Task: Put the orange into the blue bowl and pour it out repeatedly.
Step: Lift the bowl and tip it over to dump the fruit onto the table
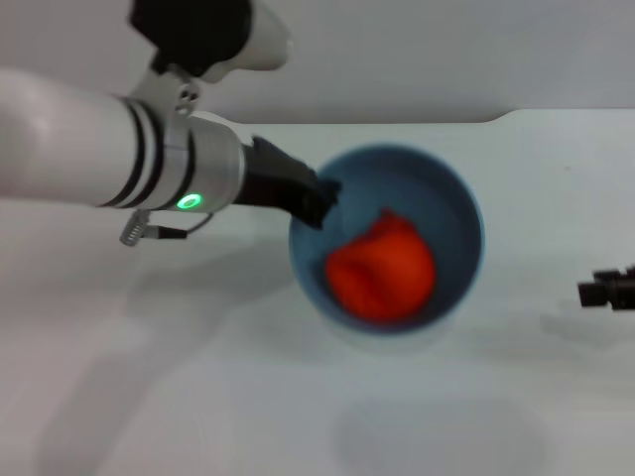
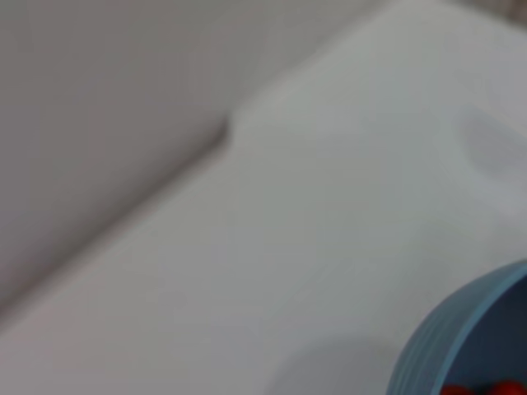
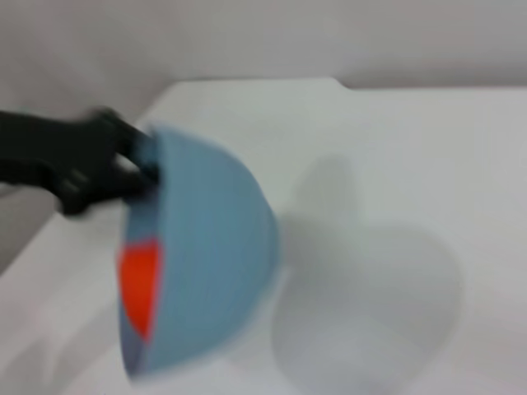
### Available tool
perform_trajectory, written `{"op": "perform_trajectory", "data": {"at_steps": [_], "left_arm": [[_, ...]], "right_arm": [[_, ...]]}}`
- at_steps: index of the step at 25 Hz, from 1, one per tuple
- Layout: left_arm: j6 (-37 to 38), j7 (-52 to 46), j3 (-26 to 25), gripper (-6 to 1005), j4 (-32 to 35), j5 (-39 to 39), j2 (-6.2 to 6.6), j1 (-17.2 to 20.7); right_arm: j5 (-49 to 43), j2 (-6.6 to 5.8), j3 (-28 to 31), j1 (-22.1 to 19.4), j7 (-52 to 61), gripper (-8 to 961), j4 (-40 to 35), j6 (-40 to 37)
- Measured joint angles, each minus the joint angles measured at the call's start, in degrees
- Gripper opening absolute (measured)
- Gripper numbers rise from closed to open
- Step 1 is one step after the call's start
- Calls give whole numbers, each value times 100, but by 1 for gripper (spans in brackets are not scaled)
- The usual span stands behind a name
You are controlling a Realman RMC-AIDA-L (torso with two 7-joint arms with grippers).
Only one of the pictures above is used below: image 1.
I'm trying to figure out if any orange fruit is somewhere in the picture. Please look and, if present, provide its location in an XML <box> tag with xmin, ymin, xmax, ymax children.
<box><xmin>324</xmin><ymin>207</ymin><xmax>438</xmax><ymax>323</ymax></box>

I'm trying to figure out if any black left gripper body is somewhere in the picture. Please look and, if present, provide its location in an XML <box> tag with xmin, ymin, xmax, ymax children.
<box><xmin>237</xmin><ymin>136</ymin><xmax>321</xmax><ymax>217</ymax></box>

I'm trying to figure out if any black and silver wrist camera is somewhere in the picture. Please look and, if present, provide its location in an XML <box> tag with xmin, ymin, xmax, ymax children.
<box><xmin>128</xmin><ymin>0</ymin><xmax>292</xmax><ymax>83</ymax></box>

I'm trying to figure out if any silver connector with black cable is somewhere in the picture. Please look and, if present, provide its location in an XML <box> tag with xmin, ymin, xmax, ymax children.
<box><xmin>118</xmin><ymin>210</ymin><xmax>215</xmax><ymax>247</ymax></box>

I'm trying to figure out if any silver camera mount bracket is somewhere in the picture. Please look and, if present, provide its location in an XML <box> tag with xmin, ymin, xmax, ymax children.
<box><xmin>129</xmin><ymin>63</ymin><xmax>202</xmax><ymax>118</ymax></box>

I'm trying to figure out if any blue ceramic bowl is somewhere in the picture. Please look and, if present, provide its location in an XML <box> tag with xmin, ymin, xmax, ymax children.
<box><xmin>288</xmin><ymin>143</ymin><xmax>485</xmax><ymax>338</ymax></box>

